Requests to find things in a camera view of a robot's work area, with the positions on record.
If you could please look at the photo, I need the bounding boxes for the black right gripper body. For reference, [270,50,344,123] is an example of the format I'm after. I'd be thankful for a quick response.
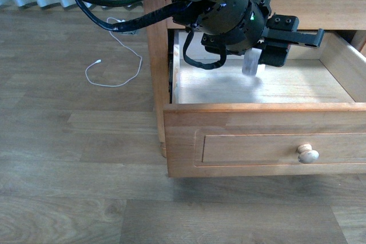
[201,15,300,67]

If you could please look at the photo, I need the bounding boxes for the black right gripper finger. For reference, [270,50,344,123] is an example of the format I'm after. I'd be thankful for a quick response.
[264,29,325,47]

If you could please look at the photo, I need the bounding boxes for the wooden drawer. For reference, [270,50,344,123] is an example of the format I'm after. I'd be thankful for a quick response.
[164,31,365,177]

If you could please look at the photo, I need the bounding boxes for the white charger plug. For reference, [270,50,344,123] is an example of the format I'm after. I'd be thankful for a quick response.
[242,48,265,77]

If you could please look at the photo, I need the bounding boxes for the white floor charging cable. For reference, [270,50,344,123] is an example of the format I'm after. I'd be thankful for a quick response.
[85,17,143,87]

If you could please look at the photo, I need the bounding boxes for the open grey floor socket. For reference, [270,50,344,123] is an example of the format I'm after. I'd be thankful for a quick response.
[121,30,139,35]

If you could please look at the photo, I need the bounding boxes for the wooden nightstand cabinet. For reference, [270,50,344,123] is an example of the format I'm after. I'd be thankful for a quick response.
[147,0,365,156]

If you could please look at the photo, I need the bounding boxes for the black robot arm cables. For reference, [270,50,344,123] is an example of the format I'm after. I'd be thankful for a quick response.
[30,0,229,71]

